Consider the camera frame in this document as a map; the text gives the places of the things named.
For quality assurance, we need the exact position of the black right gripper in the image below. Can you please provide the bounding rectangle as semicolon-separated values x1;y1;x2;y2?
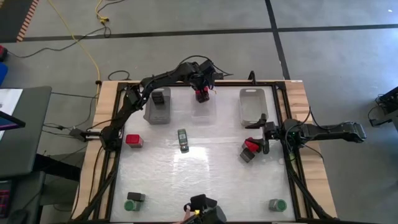
244;113;283;156

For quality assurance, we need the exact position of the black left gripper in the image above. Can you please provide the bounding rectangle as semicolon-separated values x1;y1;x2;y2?
187;70;216;103

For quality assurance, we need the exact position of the red smoked paprika tin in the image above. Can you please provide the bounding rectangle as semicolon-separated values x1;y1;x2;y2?
125;134;144;149
195;88;211;104
243;138;261;154

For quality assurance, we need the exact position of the green-lidded herb jar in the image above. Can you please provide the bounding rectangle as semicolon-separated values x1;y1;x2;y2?
268;198;288;213
124;198;144;212
177;128;190;154

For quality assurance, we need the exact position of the clear plastic bin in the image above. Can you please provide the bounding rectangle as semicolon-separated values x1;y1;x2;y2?
190;85;218;126

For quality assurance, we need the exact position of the light grey plastic bin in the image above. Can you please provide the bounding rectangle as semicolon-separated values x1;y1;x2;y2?
239;88;270;127

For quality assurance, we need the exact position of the black flat bar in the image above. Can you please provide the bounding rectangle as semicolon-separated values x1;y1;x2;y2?
147;73;224;81

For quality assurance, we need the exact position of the dark grey plastic bin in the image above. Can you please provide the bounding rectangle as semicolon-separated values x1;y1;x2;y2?
143;86;172;125

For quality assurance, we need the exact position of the grey power adapter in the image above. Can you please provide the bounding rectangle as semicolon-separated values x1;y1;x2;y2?
68;127;102;141

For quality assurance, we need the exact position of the dark grey desk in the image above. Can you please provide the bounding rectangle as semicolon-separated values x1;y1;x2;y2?
0;86;53;180

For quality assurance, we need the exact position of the white paper sheet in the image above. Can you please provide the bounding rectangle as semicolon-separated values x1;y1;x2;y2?
0;88;24;141

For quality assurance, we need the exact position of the black tablet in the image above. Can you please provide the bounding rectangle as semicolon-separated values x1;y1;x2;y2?
0;110;27;131

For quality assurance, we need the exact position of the blue object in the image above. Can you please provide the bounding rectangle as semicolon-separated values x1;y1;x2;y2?
0;62;9;86

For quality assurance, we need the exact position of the black mat with striped edge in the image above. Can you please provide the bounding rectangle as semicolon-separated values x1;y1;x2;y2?
0;0;40;44

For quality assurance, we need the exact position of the dark device with lit keys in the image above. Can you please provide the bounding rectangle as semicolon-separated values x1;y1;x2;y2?
0;180;12;219

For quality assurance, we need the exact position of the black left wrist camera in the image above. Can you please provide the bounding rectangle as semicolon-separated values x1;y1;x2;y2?
198;58;216;75

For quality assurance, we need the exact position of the black table frame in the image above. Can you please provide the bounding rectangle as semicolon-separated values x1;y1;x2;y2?
72;80;340;224

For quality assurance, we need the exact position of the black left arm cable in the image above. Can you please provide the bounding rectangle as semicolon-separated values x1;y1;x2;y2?
178;55;234;77

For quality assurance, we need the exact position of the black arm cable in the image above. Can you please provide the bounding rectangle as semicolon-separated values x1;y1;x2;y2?
178;55;234;77
284;107;326;164

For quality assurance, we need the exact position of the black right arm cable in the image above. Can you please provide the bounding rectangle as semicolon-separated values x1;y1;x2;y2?
284;107;326;164

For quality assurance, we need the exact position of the black cable loop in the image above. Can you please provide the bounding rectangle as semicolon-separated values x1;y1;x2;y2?
108;70;131;81

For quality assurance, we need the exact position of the yellow cable with plug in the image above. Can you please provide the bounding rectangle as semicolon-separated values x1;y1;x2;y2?
95;0;127;24

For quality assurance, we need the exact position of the thin black cable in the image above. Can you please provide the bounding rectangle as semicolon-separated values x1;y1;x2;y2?
51;91;100;100

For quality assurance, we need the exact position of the black equipment with cables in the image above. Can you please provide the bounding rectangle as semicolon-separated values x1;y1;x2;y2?
368;86;398;129

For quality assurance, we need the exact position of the long yellow cable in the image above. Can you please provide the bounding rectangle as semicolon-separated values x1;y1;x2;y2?
46;0;102;82

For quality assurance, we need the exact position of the black floor cable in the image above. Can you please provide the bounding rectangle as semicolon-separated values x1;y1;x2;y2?
7;24;113;59

